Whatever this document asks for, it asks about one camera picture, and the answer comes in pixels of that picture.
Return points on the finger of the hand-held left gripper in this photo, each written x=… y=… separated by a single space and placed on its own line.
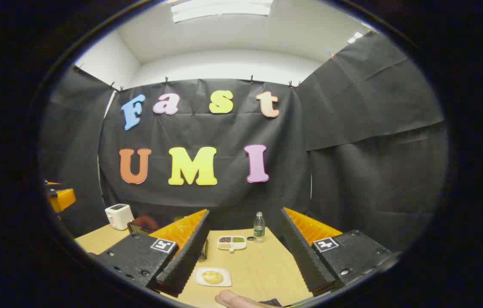
x=63 y=199

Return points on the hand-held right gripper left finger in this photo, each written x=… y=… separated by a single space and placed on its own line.
x=190 y=252

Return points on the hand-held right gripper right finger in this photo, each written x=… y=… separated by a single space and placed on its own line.
x=303 y=252

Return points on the round golden bread bun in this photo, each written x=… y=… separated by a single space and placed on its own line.
x=212 y=277

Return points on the black electric oven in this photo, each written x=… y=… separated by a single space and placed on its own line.
x=138 y=226

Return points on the white divided snack dish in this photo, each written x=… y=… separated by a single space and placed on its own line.
x=232 y=247

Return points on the white square plate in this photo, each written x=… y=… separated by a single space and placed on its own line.
x=226 y=273

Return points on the clear plastic water bottle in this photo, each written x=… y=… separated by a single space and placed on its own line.
x=259 y=231

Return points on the white toaster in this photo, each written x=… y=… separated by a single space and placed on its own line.
x=118 y=216

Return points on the black backdrop cloth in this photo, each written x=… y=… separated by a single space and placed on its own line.
x=232 y=132

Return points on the small ceiling light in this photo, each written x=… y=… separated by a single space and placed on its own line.
x=355 y=37

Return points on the long ceiling light panel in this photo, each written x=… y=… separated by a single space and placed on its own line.
x=222 y=8

